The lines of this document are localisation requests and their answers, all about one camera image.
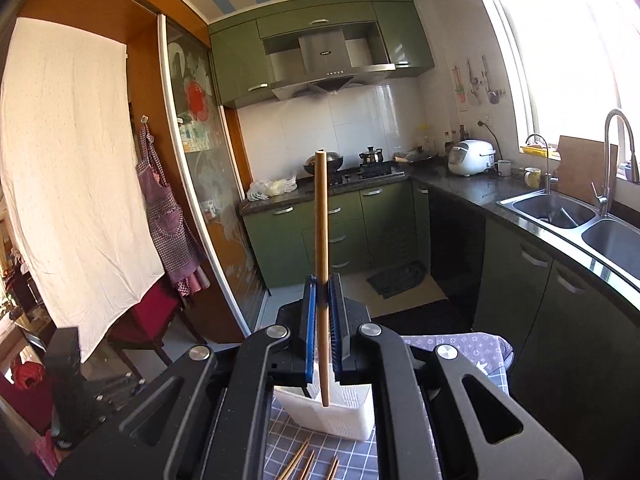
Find wooden chopstick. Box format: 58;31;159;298
277;440;309;480
326;455;340;480
298;451;316;480
314;150;331;408

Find pink sleeve left forearm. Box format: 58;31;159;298
32;431;61;477

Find tall steel kitchen faucet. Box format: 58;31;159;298
590;108;639;218

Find white plastic utensil holder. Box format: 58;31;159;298
273;366;374;441

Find black floor mat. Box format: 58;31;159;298
367;261;426;299

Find blue checkered tablecloth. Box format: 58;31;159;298
261;331;516;480

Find red wooden chair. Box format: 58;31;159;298
106;278;206;379

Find purple checkered apron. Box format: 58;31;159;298
136;118;210;297

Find gas stove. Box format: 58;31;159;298
328;162;406;186

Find white plastic bag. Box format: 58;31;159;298
246;176;297;202

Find black wok with lid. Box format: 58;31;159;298
304;152;344;174

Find small steel pot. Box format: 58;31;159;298
359;146;384;165

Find black frying pan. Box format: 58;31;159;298
393;146;436;165

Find green lower cabinets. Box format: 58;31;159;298
329;167;640;479

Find green cabinets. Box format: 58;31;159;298
209;0;435;108
329;167;640;479

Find white rice cooker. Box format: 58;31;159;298
447;139;496;177

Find yellow mug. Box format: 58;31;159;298
524;167;541;190

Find white hanging sheet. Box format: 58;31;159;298
1;18;164;358

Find small steel faucet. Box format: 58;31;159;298
524;132;559;195

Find stainless double sink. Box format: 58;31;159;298
498;191;639;282

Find glass sliding door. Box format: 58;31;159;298
157;14;266;338

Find steel range hood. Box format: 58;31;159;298
264;23;396;101

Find wooden cutting board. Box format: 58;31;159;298
556;136;604;206

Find green upper cabinets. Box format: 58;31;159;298
209;0;435;108

